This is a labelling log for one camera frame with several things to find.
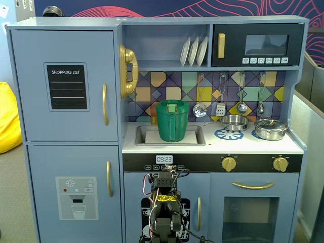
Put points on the blue door with shopping list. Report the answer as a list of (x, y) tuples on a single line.
[(30, 116)]

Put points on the blue dishwasher door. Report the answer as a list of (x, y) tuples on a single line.
[(134, 187)]

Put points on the blue oven door with window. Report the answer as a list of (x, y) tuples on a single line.
[(217, 187)]

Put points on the blue door with dispenser print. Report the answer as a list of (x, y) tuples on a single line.
[(43, 162)]

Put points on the gold toy faucet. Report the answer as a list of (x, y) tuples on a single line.
[(153, 120)]

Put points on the green plastic pitcher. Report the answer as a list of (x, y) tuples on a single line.
[(172, 126)]

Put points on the grey toy sink basin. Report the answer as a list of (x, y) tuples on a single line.
[(141, 138)]

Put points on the steel skimmer spoon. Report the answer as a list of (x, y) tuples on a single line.
[(200, 111)]

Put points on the steel slotted spatula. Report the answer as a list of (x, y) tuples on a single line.
[(220, 109)]

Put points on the gold toy telephone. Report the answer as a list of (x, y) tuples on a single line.
[(126, 58)]

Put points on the steel frying pan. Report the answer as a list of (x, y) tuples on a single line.
[(235, 122)]

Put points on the white toy plate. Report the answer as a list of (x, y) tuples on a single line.
[(202, 51), (184, 51), (193, 51)]

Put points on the gold stove knob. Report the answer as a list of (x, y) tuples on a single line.
[(229, 164), (280, 164)]

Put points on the steel ladle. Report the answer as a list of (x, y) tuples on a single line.
[(241, 108)]

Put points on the blue wooden toy kitchen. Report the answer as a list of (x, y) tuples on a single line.
[(164, 22)]

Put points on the steel hanging whisk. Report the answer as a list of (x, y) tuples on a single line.
[(261, 107)]

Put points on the black toy microwave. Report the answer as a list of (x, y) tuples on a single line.
[(235, 45)]

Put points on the steel pot with lid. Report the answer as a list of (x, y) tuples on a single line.
[(269, 131)]

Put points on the grey partition panel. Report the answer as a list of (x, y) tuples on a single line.
[(307, 121)]

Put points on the yellow beanbag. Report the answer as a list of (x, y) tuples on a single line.
[(8, 121)]

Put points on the black round helmet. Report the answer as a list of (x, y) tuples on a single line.
[(51, 11)]

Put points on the white paper note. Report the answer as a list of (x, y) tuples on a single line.
[(3, 11)]

